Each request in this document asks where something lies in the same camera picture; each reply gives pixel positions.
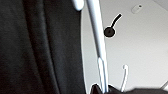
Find black wardrobe hook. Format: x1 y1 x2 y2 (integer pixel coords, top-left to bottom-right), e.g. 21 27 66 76
103 13 123 39

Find small white wall fitting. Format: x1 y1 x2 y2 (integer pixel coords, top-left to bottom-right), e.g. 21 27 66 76
130 3 144 15

